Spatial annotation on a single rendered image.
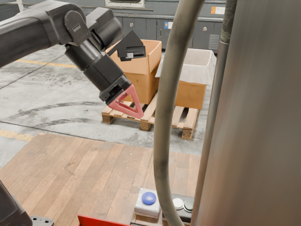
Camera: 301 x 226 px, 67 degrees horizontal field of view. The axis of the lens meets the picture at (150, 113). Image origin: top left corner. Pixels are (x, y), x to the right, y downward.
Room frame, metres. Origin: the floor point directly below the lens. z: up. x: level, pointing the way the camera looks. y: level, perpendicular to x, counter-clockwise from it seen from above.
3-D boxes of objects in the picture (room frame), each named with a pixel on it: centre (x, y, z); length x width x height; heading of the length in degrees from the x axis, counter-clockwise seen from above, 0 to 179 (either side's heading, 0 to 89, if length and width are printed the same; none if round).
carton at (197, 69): (2.48, -0.43, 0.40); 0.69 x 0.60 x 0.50; 163
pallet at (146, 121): (2.53, -0.12, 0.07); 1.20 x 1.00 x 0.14; 162
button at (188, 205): (0.38, -0.10, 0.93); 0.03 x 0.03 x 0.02
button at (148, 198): (0.40, 0.00, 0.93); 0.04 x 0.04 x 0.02
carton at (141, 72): (2.59, 0.19, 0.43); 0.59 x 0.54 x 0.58; 164
